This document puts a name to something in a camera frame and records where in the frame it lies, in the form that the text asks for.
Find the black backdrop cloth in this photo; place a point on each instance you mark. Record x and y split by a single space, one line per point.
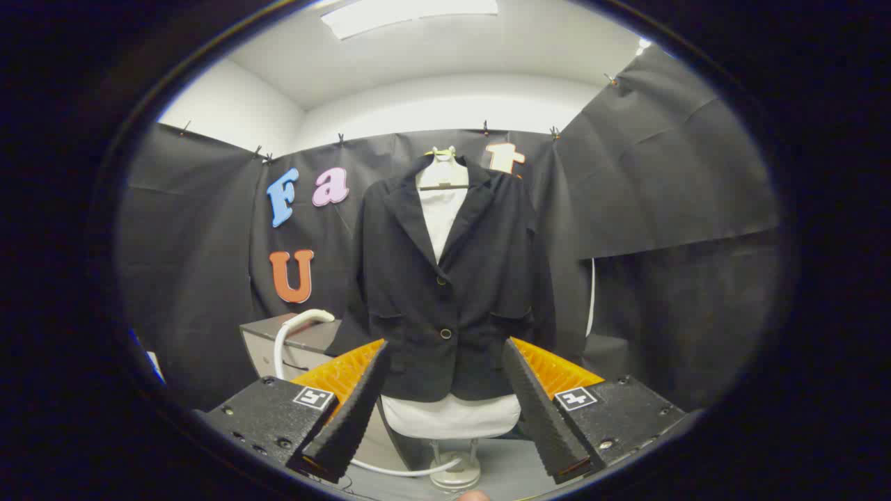
661 195

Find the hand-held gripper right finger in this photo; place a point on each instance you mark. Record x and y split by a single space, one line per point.
539 410

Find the white mannequin torso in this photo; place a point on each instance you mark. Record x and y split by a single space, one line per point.
449 417

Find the white clothes hanger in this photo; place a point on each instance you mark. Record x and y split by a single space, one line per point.
442 170

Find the black suit jacket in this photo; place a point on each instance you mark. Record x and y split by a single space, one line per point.
445 299

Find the mannequin stand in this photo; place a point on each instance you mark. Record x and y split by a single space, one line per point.
454 476

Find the white garment steamer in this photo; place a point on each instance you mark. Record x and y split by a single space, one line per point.
301 318

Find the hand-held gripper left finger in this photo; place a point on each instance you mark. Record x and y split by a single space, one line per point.
351 417

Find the ceiling light panel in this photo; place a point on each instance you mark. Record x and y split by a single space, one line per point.
404 12

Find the grey cabinet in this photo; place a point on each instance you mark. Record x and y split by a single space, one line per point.
261 348

